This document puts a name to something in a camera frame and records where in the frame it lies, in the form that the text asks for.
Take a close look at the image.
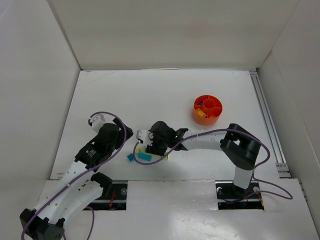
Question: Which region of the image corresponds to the pale yellow small lego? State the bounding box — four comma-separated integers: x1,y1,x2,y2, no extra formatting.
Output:
135,147,142,154

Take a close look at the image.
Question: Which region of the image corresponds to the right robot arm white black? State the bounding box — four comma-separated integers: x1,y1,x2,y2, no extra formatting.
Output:
137,121,262,190

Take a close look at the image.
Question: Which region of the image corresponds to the teal small lego left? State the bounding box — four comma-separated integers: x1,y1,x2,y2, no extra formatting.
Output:
127,153,135,162

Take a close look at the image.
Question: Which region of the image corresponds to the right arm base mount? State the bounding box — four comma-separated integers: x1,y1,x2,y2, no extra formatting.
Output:
215,181,264,210

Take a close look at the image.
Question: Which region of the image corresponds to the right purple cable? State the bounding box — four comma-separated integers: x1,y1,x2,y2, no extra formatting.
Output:
133,128,294,201

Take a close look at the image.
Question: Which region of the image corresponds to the orange round divided container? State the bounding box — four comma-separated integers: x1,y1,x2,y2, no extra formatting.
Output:
192,95,223,126

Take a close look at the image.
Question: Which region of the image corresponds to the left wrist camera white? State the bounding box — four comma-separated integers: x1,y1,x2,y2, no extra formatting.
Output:
88,113,106,134

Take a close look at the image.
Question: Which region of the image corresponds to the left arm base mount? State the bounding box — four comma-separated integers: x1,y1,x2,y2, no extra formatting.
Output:
88,172,128,211

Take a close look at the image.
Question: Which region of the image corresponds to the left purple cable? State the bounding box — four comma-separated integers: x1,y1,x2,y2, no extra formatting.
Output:
20,111,128,240

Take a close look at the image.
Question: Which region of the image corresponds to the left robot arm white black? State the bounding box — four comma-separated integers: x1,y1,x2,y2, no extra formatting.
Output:
19,114,133,240

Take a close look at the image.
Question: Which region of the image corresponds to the teal long lego brick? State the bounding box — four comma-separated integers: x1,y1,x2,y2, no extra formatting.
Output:
137,152,152,162

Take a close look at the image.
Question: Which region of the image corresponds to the purple cable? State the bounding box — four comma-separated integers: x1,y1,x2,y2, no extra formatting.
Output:
20,111,128,240
133,128,294,201

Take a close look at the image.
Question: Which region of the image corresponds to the aluminium rail right side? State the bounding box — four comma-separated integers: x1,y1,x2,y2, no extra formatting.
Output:
249,69,292,179

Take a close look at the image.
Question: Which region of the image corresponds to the yellow orange long lego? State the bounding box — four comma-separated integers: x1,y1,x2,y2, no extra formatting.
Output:
195,108,207,118

